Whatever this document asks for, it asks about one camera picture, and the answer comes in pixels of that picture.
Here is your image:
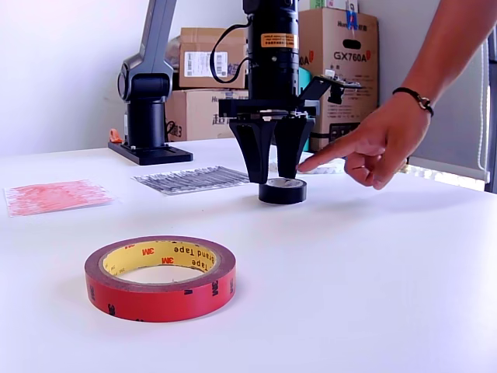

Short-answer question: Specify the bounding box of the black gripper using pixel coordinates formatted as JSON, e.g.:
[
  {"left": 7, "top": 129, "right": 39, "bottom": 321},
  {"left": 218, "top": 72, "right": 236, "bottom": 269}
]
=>
[{"left": 218, "top": 75, "right": 320, "bottom": 184}]

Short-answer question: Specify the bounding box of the black tape roll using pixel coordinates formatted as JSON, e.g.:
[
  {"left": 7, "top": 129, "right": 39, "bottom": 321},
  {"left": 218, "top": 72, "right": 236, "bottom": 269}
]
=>
[{"left": 258, "top": 177, "right": 308, "bottom": 206}]

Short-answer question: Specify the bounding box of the white tape roll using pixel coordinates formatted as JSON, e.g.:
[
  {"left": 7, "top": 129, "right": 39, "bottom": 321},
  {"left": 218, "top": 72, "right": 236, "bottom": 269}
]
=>
[{"left": 267, "top": 155, "right": 346, "bottom": 175}]

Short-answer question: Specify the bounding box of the person's right forearm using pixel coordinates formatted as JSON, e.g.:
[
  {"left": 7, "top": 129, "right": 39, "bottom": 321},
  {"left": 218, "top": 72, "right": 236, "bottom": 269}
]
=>
[{"left": 399, "top": 0, "right": 497, "bottom": 108}]

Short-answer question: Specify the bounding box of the red 3M tape roll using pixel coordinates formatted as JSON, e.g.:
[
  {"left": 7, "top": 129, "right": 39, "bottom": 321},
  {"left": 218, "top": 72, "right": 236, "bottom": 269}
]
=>
[{"left": 84, "top": 235, "right": 237, "bottom": 323}]

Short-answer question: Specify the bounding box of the person's right hand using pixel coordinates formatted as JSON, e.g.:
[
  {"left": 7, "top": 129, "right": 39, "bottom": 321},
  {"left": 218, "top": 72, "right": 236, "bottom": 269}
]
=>
[{"left": 297, "top": 91, "right": 432, "bottom": 191}]

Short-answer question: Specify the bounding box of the Huntkey cardboard box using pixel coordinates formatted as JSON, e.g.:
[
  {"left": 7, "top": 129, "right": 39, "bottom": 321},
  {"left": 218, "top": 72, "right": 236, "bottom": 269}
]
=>
[{"left": 166, "top": 89, "right": 249, "bottom": 143}]

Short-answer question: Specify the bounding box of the black scribbled paper sheet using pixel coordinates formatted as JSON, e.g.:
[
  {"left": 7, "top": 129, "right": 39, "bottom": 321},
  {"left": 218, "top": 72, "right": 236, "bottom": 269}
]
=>
[{"left": 131, "top": 166, "right": 252, "bottom": 195}]

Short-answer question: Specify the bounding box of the large GX760A cardboard box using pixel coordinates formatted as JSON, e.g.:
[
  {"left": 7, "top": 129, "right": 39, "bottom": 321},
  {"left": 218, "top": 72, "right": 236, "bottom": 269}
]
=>
[{"left": 297, "top": 7, "right": 380, "bottom": 153}]

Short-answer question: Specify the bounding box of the cardboard box with shipping label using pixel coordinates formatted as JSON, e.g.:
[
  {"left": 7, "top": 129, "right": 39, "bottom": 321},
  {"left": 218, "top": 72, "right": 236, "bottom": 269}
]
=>
[{"left": 179, "top": 26, "right": 249, "bottom": 89}]

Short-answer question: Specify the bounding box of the grey plastic bag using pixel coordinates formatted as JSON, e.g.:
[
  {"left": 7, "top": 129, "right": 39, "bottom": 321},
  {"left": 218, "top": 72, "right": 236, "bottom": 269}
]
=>
[{"left": 165, "top": 37, "right": 182, "bottom": 73}]

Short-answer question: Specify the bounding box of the white packet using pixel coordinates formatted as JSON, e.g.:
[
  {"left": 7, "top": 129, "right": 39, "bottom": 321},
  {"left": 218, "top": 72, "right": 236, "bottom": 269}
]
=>
[{"left": 325, "top": 0, "right": 360, "bottom": 12}]

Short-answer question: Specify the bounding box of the grey roller blind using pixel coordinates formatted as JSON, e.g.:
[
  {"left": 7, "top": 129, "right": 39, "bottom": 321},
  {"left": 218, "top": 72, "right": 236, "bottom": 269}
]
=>
[{"left": 378, "top": 0, "right": 490, "bottom": 183}]

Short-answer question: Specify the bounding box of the red scribbled paper sheet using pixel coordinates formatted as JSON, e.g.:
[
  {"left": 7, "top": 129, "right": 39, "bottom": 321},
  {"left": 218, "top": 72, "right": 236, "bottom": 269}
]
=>
[{"left": 3, "top": 179, "right": 117, "bottom": 218}]

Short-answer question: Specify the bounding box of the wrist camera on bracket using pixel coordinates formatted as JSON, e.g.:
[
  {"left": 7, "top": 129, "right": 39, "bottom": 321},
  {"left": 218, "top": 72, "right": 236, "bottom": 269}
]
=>
[{"left": 301, "top": 71, "right": 363, "bottom": 105}]

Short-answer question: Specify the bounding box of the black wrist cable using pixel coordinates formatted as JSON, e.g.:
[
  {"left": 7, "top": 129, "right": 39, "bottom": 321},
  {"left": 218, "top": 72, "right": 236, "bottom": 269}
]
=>
[{"left": 210, "top": 23, "right": 250, "bottom": 83}]

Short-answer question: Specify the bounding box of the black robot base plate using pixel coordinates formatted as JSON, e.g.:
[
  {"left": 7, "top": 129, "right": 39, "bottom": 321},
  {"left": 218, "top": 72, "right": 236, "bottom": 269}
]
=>
[{"left": 107, "top": 139, "right": 194, "bottom": 167}]

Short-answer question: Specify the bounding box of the black cord bracelet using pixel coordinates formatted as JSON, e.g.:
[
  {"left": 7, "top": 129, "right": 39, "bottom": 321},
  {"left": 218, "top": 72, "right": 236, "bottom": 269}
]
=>
[{"left": 391, "top": 85, "right": 435, "bottom": 117}]

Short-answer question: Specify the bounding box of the white bead pull cord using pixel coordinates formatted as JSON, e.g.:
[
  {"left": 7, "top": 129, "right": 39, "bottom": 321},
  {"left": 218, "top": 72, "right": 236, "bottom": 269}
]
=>
[{"left": 476, "top": 38, "right": 491, "bottom": 183}]

